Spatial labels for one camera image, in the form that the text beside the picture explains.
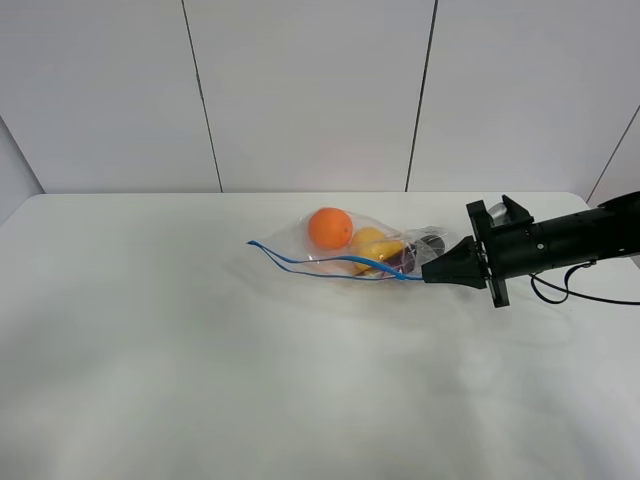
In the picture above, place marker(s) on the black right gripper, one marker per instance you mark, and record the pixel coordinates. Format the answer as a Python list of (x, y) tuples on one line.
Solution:
[(495, 255)]

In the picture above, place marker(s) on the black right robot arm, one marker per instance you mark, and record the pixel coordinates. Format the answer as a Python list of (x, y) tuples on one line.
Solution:
[(577, 241)]

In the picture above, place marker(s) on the dark purple fruit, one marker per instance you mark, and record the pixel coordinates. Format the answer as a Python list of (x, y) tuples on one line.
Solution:
[(409, 260)]

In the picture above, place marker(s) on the clear blue-zip plastic bag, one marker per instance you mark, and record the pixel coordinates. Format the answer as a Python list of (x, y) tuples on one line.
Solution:
[(292, 251)]

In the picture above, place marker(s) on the yellow lemon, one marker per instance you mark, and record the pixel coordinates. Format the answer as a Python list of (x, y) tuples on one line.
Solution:
[(373, 244)]

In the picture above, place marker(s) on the orange fruit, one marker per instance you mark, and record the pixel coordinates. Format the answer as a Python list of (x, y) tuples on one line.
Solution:
[(330, 229)]

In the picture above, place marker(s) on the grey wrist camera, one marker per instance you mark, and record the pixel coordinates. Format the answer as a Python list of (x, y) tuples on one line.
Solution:
[(509, 213)]

